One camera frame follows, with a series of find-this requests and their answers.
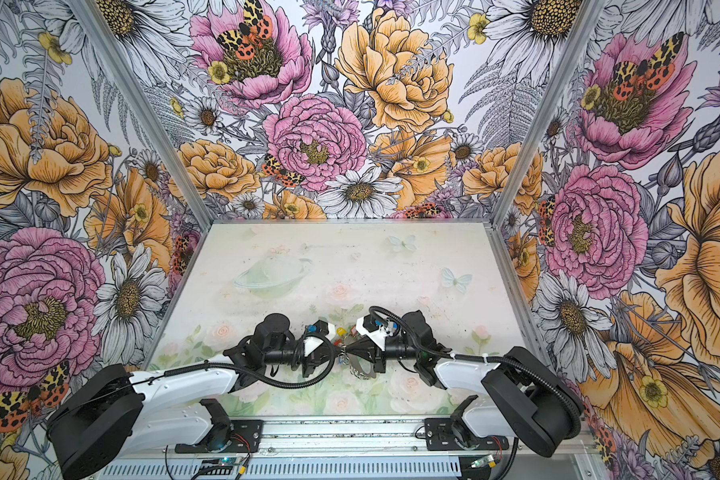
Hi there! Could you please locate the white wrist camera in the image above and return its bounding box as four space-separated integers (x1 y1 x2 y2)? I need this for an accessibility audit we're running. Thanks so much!
355 314 400 351
303 320 339 356

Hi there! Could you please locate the black corrugated cable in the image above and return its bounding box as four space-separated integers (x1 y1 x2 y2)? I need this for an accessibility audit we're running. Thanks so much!
161 335 337 390
368 305 583 439

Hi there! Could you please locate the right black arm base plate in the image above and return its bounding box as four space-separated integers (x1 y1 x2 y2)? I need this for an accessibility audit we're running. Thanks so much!
423 417 511 452

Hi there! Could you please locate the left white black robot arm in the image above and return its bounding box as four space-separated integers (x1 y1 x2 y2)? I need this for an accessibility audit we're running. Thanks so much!
47 314 337 479

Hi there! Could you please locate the white vented panel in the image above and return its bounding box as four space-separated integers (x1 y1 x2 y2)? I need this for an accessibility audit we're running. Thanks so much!
96 456 462 479

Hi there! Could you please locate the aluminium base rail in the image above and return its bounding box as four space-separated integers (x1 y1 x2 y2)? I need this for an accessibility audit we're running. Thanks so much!
86 412 601 463

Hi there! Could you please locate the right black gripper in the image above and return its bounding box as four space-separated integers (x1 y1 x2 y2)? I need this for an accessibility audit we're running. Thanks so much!
344 335 419 375

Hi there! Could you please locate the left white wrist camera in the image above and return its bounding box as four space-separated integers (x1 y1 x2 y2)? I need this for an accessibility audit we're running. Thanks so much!
303 320 339 356

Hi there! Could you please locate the left black corrugated cable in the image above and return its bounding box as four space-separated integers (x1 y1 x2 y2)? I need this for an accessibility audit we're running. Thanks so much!
161 335 337 390

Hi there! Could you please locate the large metal keyring with keys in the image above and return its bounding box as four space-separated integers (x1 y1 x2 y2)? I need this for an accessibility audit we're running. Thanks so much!
329 327 377 380

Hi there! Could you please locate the green circuit board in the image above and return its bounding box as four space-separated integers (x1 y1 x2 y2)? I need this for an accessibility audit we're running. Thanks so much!
193 457 250 479

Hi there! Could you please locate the right black corrugated cable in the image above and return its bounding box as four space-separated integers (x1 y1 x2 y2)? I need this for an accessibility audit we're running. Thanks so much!
368 305 583 439

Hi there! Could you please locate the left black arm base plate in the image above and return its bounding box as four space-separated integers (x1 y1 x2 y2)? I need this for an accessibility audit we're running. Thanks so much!
174 420 264 454

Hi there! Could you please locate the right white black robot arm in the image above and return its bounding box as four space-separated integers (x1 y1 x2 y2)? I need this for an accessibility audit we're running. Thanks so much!
342 306 584 458

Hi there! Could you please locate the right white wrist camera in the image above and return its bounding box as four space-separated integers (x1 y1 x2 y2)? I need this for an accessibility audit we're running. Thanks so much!
355 314 400 351

